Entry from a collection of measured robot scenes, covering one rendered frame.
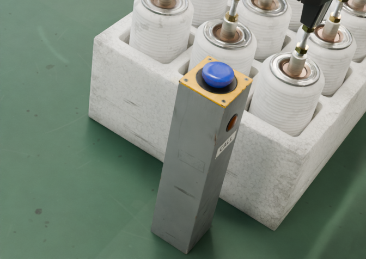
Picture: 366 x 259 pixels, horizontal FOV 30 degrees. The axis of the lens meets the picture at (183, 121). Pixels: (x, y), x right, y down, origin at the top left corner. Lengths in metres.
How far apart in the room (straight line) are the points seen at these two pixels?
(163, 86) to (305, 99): 0.23
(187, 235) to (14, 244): 0.26
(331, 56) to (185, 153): 0.30
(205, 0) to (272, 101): 0.24
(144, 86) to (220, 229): 0.26
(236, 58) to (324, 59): 0.15
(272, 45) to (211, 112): 0.32
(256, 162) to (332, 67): 0.19
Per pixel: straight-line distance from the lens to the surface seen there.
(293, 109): 1.01
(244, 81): 0.87
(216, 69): 0.85
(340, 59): 1.08
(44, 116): 1.23
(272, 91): 0.99
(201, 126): 0.87
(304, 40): 0.98
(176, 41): 1.09
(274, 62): 1.02
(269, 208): 1.09
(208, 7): 1.16
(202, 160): 0.90
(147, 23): 1.07
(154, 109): 1.11
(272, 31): 1.12
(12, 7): 1.48
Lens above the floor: 0.86
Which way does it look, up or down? 44 degrees down
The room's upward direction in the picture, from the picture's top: 12 degrees clockwise
